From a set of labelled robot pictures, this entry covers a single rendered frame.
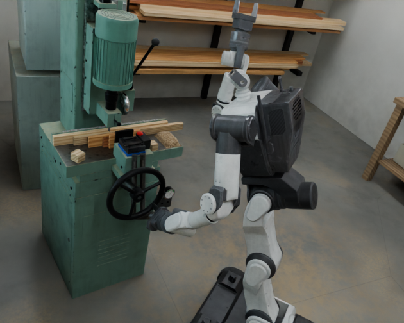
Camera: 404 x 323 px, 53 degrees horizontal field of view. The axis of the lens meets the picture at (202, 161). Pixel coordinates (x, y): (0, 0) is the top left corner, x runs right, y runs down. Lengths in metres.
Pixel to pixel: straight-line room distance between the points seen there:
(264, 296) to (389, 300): 1.23
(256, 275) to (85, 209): 0.86
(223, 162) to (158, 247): 1.45
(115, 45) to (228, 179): 0.74
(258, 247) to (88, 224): 0.84
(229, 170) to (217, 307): 1.05
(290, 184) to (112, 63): 0.89
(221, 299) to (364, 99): 3.35
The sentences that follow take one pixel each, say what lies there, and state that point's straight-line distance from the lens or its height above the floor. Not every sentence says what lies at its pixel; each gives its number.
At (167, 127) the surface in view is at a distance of 2.18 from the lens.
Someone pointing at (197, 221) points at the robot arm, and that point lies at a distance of 1.56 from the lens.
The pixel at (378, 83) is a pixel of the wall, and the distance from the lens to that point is 4.95.
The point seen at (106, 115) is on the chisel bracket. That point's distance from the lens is 1.95.
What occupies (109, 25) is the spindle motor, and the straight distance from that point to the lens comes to 1.76.
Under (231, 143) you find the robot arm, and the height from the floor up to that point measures 1.28.
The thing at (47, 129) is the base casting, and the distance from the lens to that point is 2.33.
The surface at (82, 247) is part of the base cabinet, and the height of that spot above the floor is 0.39.
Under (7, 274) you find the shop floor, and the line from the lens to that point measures 2.64.
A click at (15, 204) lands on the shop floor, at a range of 3.09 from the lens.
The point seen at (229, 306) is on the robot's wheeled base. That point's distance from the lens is 2.32.
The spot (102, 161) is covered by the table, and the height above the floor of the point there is 0.89.
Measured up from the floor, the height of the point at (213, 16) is 1.08.
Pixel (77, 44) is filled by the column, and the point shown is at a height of 1.31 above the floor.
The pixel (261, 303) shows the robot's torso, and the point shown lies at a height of 0.40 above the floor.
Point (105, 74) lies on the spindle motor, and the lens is 1.83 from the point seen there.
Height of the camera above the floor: 1.96
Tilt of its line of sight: 32 degrees down
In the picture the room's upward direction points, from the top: 13 degrees clockwise
